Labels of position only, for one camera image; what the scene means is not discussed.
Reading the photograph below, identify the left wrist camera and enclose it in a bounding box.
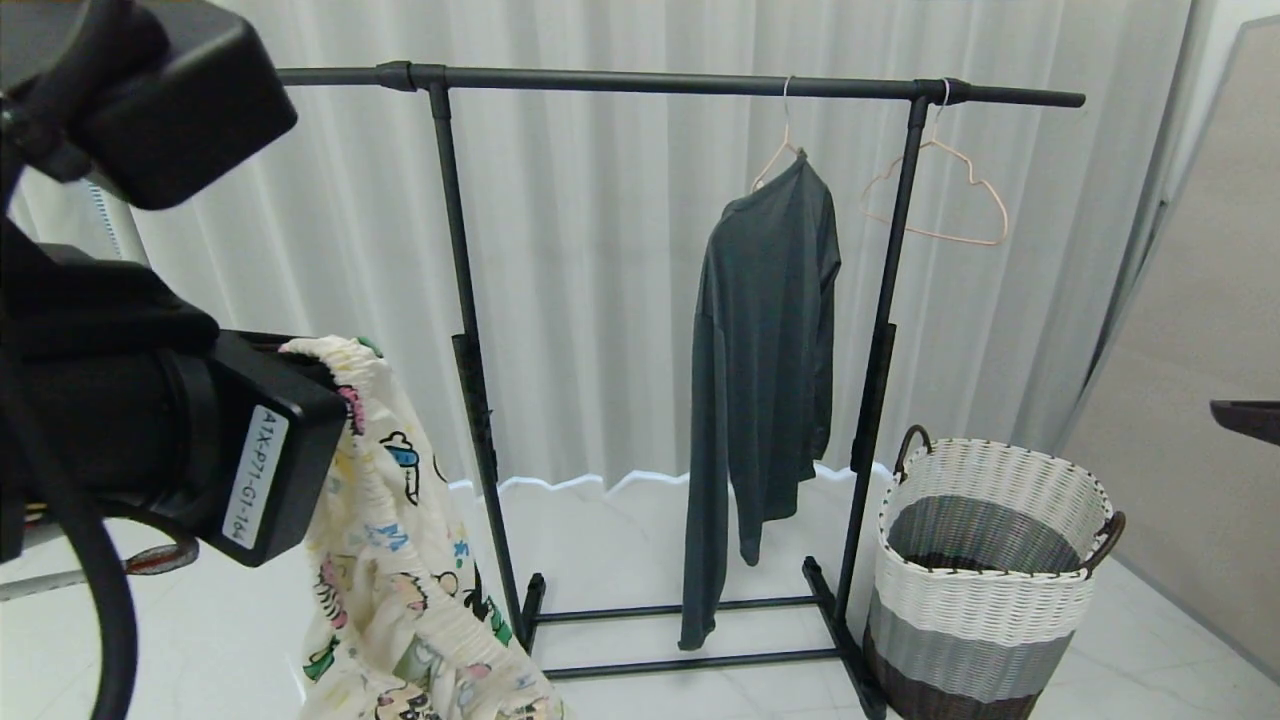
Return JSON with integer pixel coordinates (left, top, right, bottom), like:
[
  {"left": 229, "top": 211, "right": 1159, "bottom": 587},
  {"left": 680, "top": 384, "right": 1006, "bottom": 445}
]
[{"left": 0, "top": 0, "right": 299, "bottom": 353}]

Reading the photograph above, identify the black clothes rack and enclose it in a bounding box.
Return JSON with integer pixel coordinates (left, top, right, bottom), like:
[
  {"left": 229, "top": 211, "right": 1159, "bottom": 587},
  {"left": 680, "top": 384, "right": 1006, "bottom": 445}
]
[{"left": 275, "top": 62, "right": 1086, "bottom": 720}]

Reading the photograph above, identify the cream printed garment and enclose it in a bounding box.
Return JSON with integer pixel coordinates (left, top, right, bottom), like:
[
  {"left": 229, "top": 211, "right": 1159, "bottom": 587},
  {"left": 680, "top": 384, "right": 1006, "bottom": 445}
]
[{"left": 280, "top": 335, "right": 566, "bottom": 720}]

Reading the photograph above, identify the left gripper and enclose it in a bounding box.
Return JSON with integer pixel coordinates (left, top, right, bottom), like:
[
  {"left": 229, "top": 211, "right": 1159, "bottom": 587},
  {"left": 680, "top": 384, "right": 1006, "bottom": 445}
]
[{"left": 0, "top": 330, "right": 347, "bottom": 568}]

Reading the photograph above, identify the white curtain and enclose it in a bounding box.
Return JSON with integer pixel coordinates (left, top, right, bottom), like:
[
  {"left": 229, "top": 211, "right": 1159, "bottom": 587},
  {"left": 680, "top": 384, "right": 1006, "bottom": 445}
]
[{"left": 10, "top": 0, "right": 1196, "bottom": 496}]

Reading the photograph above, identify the dark grey shirt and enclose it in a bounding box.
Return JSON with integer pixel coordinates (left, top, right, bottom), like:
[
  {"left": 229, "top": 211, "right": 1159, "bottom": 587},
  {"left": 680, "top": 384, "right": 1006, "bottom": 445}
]
[{"left": 678, "top": 150, "right": 843, "bottom": 651}]

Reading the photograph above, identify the white laundry basket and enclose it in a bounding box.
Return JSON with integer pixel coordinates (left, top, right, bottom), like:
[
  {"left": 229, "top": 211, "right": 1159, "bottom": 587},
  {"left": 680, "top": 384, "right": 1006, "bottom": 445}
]
[{"left": 863, "top": 425, "right": 1127, "bottom": 720}]

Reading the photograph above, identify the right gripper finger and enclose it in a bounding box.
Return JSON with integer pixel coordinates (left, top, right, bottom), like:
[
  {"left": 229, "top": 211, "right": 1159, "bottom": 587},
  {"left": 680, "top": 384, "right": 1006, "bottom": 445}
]
[{"left": 1210, "top": 400, "right": 1280, "bottom": 447}]

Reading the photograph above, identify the pink clothes hanger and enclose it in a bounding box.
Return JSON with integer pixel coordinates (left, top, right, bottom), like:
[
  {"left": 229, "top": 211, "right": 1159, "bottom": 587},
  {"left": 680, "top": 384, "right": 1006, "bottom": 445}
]
[
  {"left": 750, "top": 78, "right": 806, "bottom": 194},
  {"left": 860, "top": 80, "right": 1009, "bottom": 247}
]

